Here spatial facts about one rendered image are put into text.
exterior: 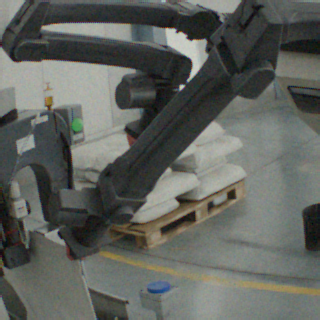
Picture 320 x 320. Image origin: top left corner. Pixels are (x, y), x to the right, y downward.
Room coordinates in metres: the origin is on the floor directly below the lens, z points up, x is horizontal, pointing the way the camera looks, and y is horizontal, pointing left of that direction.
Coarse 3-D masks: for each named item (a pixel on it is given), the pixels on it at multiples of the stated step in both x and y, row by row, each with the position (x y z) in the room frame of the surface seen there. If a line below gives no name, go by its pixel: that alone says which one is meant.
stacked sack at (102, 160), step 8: (192, 144) 4.20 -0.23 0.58; (104, 152) 4.07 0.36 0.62; (112, 152) 4.02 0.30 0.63; (120, 152) 4.00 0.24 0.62; (184, 152) 4.12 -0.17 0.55; (192, 152) 4.18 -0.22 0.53; (96, 160) 4.06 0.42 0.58; (104, 160) 4.00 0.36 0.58; (112, 160) 3.95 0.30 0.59; (96, 168) 4.01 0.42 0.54
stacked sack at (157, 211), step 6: (174, 198) 4.18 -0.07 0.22; (162, 204) 4.07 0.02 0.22; (168, 204) 4.10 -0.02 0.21; (174, 204) 4.14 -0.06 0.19; (150, 210) 3.98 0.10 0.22; (156, 210) 4.01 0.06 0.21; (162, 210) 4.04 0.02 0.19; (168, 210) 4.07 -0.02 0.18; (138, 216) 3.90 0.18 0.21; (144, 216) 3.92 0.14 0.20; (150, 216) 3.95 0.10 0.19; (156, 216) 3.99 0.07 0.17; (138, 222) 3.89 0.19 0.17; (144, 222) 3.91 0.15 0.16
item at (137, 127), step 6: (150, 108) 1.22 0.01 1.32; (144, 114) 1.23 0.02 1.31; (150, 114) 1.22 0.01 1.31; (156, 114) 1.22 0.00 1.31; (138, 120) 1.27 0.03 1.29; (144, 120) 1.23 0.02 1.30; (150, 120) 1.23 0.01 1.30; (126, 126) 1.24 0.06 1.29; (132, 126) 1.24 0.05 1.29; (138, 126) 1.25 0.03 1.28; (144, 126) 1.23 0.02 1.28; (132, 132) 1.23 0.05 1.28; (138, 132) 1.22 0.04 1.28
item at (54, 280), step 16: (0, 240) 1.37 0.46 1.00; (32, 240) 1.23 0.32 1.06; (48, 240) 1.17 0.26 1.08; (32, 256) 1.25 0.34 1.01; (48, 256) 1.19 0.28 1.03; (64, 256) 1.13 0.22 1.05; (16, 272) 1.34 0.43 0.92; (32, 272) 1.27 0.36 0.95; (48, 272) 1.20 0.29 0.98; (64, 272) 1.15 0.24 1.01; (80, 272) 1.10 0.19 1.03; (16, 288) 1.35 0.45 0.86; (32, 288) 1.29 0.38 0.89; (48, 288) 1.22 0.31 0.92; (64, 288) 1.16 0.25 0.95; (80, 288) 1.11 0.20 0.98; (32, 304) 1.27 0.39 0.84; (48, 304) 1.23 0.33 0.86; (64, 304) 1.18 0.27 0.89; (80, 304) 1.13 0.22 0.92
